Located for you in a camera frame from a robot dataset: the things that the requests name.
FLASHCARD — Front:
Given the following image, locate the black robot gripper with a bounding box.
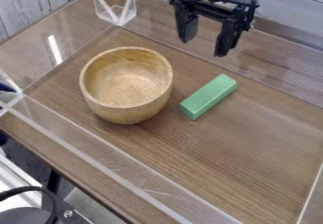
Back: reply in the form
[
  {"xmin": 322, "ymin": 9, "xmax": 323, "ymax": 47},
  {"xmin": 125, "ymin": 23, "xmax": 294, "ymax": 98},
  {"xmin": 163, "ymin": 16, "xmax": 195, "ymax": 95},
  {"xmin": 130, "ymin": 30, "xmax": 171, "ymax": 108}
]
[{"xmin": 171, "ymin": 0, "xmax": 261, "ymax": 57}]

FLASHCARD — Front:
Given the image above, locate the green rectangular block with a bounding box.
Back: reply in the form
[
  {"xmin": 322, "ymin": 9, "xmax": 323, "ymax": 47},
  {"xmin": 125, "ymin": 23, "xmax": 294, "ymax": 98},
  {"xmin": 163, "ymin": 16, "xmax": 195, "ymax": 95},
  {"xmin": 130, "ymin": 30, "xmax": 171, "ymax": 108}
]
[{"xmin": 179, "ymin": 74, "xmax": 238, "ymax": 120}]

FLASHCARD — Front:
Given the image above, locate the brown wooden bowl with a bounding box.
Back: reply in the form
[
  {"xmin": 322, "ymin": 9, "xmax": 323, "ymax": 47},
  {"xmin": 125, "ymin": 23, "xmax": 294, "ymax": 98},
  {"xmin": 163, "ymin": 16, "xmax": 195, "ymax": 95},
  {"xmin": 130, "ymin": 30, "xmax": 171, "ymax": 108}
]
[{"xmin": 81, "ymin": 46, "xmax": 174, "ymax": 125}]

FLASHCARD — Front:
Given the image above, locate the black table leg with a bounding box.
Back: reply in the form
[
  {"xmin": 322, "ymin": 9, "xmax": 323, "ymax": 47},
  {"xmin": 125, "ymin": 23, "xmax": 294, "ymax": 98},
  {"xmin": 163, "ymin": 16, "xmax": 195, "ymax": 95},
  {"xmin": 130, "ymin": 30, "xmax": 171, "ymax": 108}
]
[{"xmin": 47, "ymin": 170, "xmax": 61, "ymax": 194}]

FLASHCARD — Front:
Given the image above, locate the clear acrylic tray enclosure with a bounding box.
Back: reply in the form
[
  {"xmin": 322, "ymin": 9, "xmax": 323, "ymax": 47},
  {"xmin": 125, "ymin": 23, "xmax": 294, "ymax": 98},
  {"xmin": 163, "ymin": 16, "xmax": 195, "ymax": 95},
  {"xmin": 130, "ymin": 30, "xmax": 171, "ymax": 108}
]
[{"xmin": 0, "ymin": 0, "xmax": 323, "ymax": 224}]

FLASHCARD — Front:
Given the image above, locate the black metal bracket with screw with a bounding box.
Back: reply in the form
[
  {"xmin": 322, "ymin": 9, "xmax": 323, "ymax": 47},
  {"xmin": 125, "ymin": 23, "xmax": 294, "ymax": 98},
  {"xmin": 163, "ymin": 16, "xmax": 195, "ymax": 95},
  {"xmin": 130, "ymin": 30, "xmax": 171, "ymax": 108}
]
[{"xmin": 55, "ymin": 198, "xmax": 93, "ymax": 224}]

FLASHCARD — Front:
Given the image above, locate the black cable loop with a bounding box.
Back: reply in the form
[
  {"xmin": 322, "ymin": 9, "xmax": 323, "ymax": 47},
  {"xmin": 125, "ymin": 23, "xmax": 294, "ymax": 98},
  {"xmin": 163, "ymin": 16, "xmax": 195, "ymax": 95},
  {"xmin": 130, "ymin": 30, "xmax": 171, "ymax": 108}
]
[{"xmin": 0, "ymin": 185, "xmax": 59, "ymax": 224}]

